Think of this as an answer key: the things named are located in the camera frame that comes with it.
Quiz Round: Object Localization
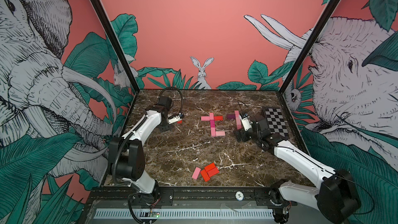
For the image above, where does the black white checkerboard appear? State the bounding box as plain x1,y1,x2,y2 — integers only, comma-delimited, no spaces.
262,107,289,138

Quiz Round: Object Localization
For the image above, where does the black frame post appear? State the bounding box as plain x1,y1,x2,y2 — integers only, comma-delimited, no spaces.
279,0,341,94
90,0,140,94

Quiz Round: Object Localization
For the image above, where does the black corrugated cable hose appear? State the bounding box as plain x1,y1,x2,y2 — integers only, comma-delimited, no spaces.
157,86,184,116

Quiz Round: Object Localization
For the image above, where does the red block bottom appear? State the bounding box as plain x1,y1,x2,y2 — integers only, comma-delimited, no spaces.
200,170,210,182

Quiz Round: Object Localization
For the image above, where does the black right frame post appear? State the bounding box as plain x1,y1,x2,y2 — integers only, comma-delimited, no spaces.
279,0,341,94

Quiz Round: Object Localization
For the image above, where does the black left frame post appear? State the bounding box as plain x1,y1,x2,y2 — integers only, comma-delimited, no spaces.
90,0,140,94

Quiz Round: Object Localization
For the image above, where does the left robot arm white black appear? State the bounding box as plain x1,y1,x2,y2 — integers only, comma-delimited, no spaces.
108,96,173,205

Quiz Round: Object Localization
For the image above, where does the white slotted cable duct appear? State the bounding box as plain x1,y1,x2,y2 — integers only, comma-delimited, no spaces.
94,208,274,220

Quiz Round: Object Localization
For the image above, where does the red block large center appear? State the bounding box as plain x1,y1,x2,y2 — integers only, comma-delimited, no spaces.
204,163,219,177

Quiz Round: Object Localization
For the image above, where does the light pink block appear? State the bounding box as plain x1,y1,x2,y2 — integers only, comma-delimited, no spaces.
216,131,226,136
236,117,242,130

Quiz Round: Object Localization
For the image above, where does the black front rail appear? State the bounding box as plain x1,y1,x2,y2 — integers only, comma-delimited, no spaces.
87,186,297,208

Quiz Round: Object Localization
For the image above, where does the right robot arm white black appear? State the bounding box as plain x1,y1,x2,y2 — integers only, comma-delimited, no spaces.
234,112,362,224

